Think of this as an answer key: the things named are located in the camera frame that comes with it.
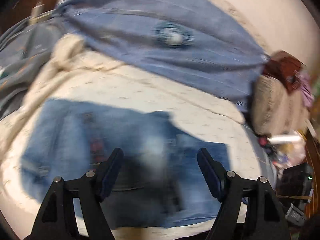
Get blue plaid blanket with emblem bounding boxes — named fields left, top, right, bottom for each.
left=55, top=0, right=268, bottom=112

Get cream floral quilt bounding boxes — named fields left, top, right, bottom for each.
left=1, top=34, right=274, bottom=239

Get light blue denim pants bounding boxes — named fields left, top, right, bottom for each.
left=20, top=99, right=229, bottom=229

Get black electronic box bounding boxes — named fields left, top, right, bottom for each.
left=276, top=163, right=313, bottom=207

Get white tube object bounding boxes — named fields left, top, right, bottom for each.
left=267, top=133, right=303, bottom=145

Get white charger with cable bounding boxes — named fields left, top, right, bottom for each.
left=28, top=2, right=54, bottom=25

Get beige striped pillow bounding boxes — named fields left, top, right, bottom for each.
left=251, top=75, right=309, bottom=135

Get grey pillow with logo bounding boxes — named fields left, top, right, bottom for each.
left=1, top=18, right=66, bottom=119

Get brown wooden headboard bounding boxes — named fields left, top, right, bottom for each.
left=0, top=0, right=68, bottom=33

